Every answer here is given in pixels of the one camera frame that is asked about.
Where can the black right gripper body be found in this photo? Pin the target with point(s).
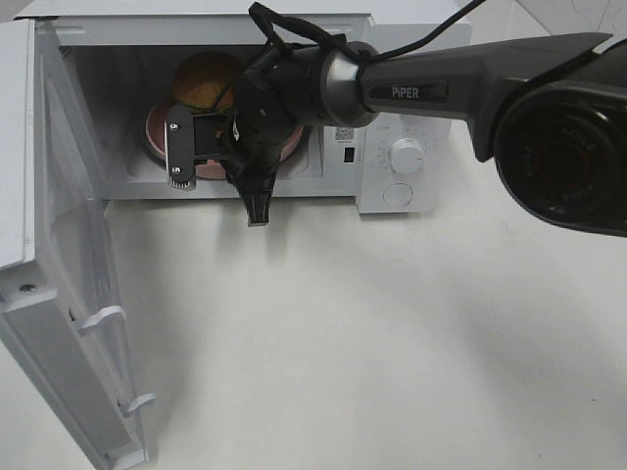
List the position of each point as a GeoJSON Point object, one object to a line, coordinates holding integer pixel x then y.
{"type": "Point", "coordinates": [246, 143]}

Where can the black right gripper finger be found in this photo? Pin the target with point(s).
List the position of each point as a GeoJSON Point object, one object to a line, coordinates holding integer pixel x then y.
{"type": "Point", "coordinates": [256, 196]}

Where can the pink round plate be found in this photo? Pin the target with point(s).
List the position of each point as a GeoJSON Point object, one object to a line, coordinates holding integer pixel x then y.
{"type": "Point", "coordinates": [154, 136]}

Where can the burger with lettuce and cheese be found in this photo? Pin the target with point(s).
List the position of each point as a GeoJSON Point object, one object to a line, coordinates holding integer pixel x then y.
{"type": "Point", "coordinates": [203, 81]}

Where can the white round door button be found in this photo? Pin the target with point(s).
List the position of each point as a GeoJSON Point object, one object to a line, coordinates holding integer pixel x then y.
{"type": "Point", "coordinates": [398, 195]}

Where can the white round knob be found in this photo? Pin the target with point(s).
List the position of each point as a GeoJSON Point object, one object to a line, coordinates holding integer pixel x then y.
{"type": "Point", "coordinates": [406, 156]}

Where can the white microwave door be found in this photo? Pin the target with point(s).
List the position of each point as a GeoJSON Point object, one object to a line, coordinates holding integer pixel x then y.
{"type": "Point", "coordinates": [61, 314]}

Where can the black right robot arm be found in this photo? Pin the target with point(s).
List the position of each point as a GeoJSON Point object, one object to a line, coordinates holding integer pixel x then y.
{"type": "Point", "coordinates": [549, 112]}

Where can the white warning label sticker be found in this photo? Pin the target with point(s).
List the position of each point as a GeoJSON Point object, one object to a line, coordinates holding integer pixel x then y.
{"type": "Point", "coordinates": [345, 136]}

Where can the white microwave oven body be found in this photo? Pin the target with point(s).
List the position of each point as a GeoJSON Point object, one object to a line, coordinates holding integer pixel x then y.
{"type": "Point", "coordinates": [82, 80]}

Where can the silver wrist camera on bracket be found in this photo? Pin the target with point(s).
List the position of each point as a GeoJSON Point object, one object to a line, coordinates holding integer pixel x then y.
{"type": "Point", "coordinates": [179, 148]}

